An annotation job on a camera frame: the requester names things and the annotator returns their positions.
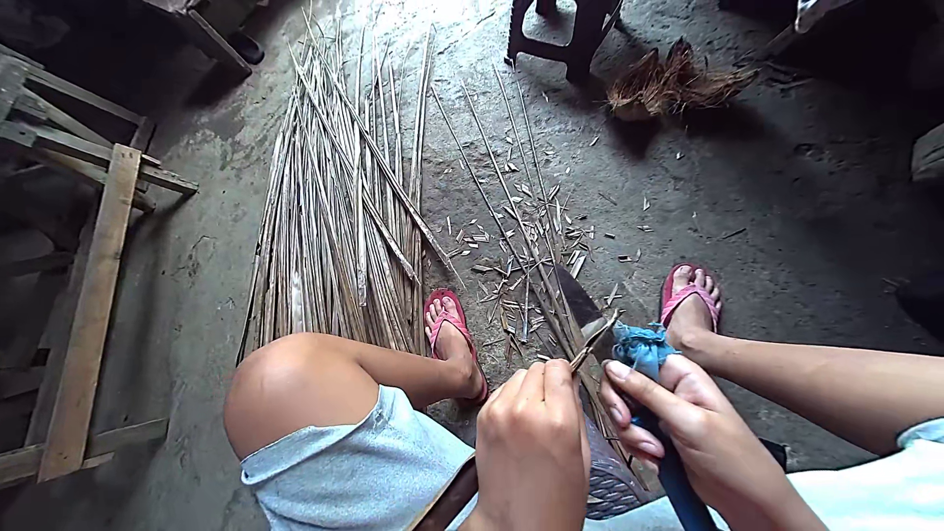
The person's left index finger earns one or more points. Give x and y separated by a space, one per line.
559 383

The purple patterned plastic seat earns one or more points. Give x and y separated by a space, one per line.
616 483

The person's right forearm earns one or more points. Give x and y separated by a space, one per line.
771 505

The person's right fingers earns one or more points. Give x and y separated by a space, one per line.
641 441

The short split brown stick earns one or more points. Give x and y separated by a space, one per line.
596 341

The bundle of thin reeds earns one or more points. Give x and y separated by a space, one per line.
549 284

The brown coconut husk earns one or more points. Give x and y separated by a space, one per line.
667 87

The light brown wooden plank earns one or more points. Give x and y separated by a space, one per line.
92 317

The wooden frame furniture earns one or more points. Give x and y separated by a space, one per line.
70 147

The person's left hand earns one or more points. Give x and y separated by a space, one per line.
529 442

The scattered wood shavings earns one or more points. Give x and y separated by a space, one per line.
509 295

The person's right thumb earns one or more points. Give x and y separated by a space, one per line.
649 391

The person's legs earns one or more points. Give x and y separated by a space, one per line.
295 398

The pile of long dry sticks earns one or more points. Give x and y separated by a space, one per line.
324 221

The person's left forearm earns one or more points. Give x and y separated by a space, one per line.
472 525

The person's right hand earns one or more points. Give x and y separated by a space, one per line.
700 428

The dark wooden bench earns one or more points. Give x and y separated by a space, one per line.
210 37

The dark plastic stool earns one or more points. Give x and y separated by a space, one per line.
549 46

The person's left fingers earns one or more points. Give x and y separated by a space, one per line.
516 391

